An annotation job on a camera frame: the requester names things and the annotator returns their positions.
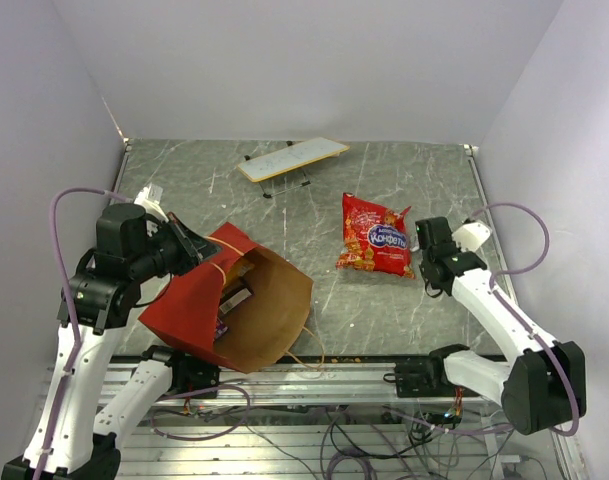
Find aluminium rail frame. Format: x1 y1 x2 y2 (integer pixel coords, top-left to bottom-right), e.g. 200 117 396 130
113 363 582 479

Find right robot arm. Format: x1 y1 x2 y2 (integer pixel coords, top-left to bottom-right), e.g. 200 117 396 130
415 217 586 436

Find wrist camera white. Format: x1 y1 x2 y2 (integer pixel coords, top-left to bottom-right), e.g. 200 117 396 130
133 183 168 222
452 220 492 252

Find brown m&m's pack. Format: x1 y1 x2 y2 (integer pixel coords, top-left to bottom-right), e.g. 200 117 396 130
218 279 253 316

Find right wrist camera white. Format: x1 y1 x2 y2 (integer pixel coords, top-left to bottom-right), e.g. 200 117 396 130
452 220 492 252

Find yellow snack box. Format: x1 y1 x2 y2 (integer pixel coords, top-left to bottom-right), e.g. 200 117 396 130
224 257 255 288

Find small whiteboard on stand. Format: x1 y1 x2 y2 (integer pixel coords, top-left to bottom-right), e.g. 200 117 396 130
236 137 350 199

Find red and brown paper bag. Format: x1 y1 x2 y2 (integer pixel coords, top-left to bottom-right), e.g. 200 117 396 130
139 223 313 373

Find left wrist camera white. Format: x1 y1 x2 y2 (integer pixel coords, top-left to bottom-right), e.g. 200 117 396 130
133 183 168 222

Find loose cables under frame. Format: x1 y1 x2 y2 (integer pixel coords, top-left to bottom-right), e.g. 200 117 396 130
148 377 530 480

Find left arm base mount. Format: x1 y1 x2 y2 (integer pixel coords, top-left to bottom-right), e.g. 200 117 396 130
170 357 221 394

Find red candy bag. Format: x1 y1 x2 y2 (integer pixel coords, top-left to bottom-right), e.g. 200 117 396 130
336 192 415 279

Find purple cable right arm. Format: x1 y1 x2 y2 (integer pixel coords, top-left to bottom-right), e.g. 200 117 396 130
423 201 582 437

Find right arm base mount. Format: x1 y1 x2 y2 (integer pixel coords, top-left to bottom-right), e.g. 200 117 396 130
383 361 454 399

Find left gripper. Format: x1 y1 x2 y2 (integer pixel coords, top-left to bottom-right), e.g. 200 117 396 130
130 210 223 281

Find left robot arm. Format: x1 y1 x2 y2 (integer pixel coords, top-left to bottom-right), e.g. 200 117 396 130
1 203 220 479

